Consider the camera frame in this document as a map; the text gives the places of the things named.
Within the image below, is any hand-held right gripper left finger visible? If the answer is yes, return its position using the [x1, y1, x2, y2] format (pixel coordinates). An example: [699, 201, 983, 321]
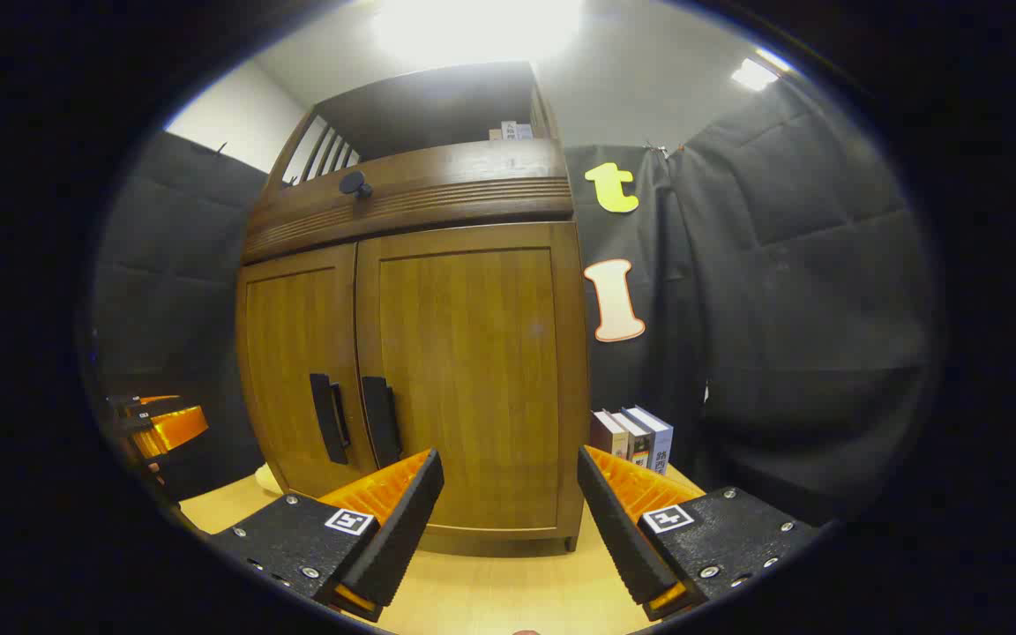
[208, 448, 445, 624]

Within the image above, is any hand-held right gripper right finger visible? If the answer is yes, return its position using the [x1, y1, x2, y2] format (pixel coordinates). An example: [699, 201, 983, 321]
[577, 444, 822, 623]

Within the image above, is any wooden cabinet door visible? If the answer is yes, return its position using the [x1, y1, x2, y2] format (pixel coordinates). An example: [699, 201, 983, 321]
[355, 220, 591, 539]
[236, 243, 378, 499]

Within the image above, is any wooden double-door shoe cabinet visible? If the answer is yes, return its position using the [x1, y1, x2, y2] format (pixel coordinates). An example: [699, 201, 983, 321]
[235, 60, 593, 552]

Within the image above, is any grey paperback book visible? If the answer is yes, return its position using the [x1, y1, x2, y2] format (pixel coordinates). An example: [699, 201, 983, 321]
[611, 410, 653, 468]

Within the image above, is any dark cover paperback book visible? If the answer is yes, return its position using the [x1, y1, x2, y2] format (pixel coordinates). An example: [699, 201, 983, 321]
[592, 410, 630, 459]

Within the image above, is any white blue paperback book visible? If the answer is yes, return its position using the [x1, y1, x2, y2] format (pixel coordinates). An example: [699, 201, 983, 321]
[623, 406, 674, 475]

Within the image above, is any black backdrop cloth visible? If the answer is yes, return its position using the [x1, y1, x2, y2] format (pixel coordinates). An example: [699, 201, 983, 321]
[93, 75, 945, 526]

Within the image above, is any small ceiling light panel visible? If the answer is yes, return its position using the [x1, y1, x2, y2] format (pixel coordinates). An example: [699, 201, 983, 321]
[731, 49, 796, 92]

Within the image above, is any large ceiling light panel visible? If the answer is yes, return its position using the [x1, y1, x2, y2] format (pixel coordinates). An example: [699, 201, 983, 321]
[374, 0, 584, 64]

